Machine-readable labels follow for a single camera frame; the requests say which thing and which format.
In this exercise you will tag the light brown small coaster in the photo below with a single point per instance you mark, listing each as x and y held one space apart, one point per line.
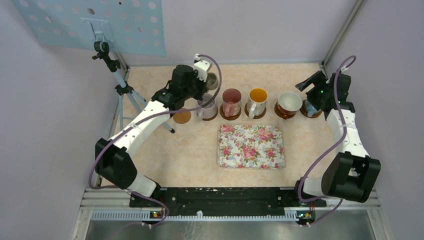
182 117

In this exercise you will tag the white cup red handle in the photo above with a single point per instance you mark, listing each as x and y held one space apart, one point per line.
290 101

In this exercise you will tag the blue mug yellow inside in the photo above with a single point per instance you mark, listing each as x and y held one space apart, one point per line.
311 111

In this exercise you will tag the lilac mug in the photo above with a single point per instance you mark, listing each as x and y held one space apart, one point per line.
206 98

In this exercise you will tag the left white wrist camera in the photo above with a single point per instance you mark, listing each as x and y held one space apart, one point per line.
202 67

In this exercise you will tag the brown coaster one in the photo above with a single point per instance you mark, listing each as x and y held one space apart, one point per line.
207 114

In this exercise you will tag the small grey-green cup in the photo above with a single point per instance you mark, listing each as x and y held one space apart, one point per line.
212 81

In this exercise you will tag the glass mug orange inside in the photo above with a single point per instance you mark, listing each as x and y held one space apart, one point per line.
256 106

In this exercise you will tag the pink mug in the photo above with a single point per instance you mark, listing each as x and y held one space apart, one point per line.
231 101

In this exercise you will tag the aluminium frame rail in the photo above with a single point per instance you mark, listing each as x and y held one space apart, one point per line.
113 214

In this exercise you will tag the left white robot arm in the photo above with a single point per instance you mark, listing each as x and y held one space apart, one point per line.
113 159

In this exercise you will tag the blue tripod stand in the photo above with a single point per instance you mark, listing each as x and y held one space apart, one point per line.
102 49

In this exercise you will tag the blue perforated board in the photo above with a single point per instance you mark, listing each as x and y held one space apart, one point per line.
128 26

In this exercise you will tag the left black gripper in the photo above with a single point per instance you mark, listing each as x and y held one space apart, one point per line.
202 84

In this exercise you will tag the floral tray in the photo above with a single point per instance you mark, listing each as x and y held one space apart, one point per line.
250 147

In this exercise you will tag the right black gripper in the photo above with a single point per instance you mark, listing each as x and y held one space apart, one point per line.
318 80

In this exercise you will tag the brown coaster two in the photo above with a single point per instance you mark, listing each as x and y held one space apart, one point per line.
228 118

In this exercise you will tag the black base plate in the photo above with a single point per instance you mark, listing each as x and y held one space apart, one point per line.
228 201

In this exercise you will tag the brown coaster six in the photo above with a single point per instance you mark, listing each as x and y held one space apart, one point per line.
302 110

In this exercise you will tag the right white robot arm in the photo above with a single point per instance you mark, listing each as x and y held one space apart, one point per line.
352 173

